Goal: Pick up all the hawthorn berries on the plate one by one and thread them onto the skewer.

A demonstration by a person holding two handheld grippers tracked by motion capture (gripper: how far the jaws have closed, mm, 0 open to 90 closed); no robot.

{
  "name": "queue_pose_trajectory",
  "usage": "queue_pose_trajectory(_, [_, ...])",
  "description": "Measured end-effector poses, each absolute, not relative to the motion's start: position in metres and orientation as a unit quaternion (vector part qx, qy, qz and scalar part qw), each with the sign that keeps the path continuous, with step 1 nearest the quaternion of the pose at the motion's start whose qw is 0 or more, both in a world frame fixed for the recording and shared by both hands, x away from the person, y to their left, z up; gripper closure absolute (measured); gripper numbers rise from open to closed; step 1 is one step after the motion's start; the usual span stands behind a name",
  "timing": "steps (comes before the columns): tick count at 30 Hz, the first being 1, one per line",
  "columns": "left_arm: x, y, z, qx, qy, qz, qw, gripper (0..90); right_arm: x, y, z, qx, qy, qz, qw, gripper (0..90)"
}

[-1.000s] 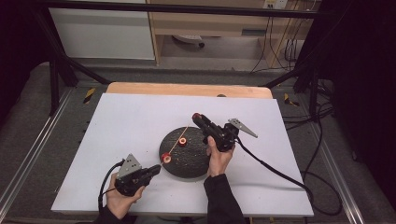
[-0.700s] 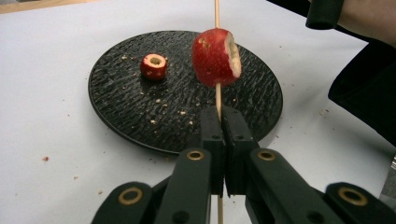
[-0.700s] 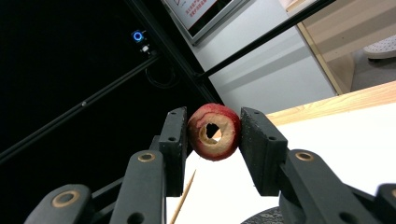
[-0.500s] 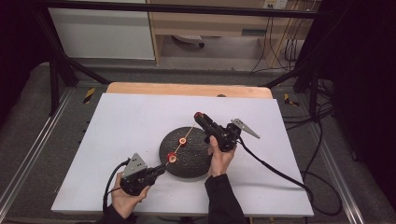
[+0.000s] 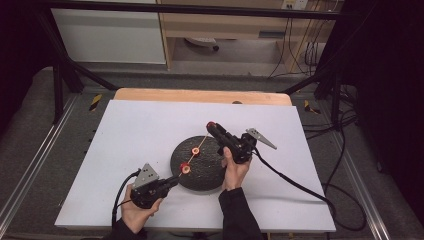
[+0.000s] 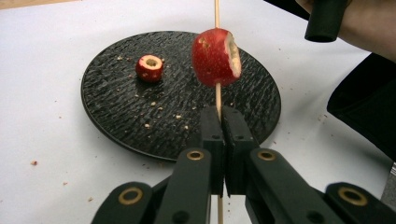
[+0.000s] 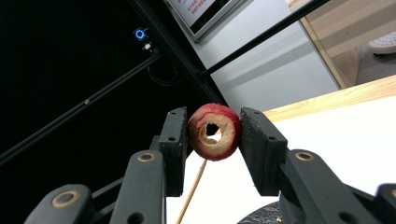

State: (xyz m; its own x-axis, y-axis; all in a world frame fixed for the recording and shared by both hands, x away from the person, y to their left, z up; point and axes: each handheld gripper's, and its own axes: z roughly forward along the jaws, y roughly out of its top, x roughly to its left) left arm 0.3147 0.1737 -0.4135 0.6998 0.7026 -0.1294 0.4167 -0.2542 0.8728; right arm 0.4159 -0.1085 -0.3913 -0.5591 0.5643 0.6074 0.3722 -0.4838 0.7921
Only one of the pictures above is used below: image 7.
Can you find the light wooden desk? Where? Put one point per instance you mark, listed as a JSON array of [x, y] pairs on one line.
[[342, 31]]

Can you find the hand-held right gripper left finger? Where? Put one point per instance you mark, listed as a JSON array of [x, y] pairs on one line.
[[172, 155]]

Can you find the white shoe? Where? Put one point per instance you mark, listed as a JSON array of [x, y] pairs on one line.
[[384, 43]]

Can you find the black frame top bar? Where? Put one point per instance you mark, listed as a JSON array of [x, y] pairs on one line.
[[264, 35]]

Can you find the black frame crossbar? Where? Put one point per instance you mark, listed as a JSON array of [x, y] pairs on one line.
[[77, 107]]

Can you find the black round plate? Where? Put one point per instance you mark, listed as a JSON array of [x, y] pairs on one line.
[[264, 216]]

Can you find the light wooden table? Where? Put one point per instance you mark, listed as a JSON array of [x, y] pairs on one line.
[[342, 98]]

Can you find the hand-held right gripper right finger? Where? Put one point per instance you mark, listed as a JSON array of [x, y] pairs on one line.
[[261, 155]]

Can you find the black frame stand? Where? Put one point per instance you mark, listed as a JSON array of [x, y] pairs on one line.
[[186, 59]]

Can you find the framed poster board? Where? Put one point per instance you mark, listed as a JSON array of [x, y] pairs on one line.
[[202, 12]]

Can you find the bamboo skewer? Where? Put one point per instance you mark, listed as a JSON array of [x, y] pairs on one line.
[[191, 189]]

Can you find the red cored hawthorn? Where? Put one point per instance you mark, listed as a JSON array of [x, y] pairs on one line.
[[199, 124]]

